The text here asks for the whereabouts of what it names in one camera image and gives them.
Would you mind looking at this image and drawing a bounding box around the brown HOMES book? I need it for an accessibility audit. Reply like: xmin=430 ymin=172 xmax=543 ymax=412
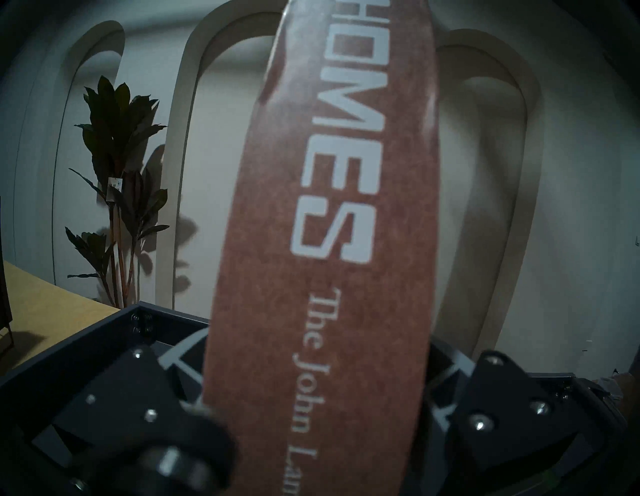
xmin=202 ymin=0 xmax=441 ymax=496

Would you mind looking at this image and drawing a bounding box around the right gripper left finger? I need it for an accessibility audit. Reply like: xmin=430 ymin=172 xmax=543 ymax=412
xmin=50 ymin=325 xmax=236 ymax=496

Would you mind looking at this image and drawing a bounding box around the tall green potted plant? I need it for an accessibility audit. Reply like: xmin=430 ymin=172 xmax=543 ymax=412
xmin=65 ymin=75 xmax=172 ymax=309

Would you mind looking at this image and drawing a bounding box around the light wooden table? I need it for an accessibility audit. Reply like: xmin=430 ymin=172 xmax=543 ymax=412
xmin=0 ymin=260 xmax=122 ymax=377

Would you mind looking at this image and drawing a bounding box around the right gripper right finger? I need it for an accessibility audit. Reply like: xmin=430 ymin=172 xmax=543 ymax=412
xmin=425 ymin=344 xmax=627 ymax=496

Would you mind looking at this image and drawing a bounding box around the black three-tier utility cart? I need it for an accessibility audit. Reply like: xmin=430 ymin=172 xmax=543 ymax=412
xmin=0 ymin=300 xmax=640 ymax=496

